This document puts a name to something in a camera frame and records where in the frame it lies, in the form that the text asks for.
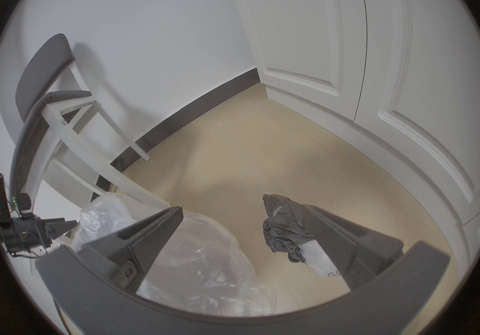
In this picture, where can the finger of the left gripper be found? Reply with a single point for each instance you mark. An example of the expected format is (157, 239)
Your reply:
(60, 228)

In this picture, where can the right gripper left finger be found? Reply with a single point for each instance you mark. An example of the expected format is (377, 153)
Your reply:
(146, 241)

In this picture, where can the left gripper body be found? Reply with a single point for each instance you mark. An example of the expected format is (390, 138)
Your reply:
(30, 232)

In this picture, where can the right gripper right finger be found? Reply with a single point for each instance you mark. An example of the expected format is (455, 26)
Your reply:
(337, 243)

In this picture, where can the black plastic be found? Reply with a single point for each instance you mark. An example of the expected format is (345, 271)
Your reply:
(285, 224)

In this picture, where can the clear plastic bag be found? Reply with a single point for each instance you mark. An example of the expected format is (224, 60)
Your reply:
(225, 288)

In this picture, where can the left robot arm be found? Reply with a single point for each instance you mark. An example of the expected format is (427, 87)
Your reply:
(3, 198)

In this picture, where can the white trash bin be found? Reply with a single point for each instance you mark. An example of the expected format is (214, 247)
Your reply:
(187, 236)

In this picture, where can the clear printed wrapper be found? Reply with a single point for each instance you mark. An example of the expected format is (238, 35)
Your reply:
(322, 262)

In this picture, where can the grey and white chair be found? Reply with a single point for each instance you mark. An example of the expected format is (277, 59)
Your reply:
(48, 63)

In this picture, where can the white wardrobe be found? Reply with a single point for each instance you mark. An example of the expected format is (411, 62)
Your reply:
(318, 26)

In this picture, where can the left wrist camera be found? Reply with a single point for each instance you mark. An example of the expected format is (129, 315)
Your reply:
(23, 204)

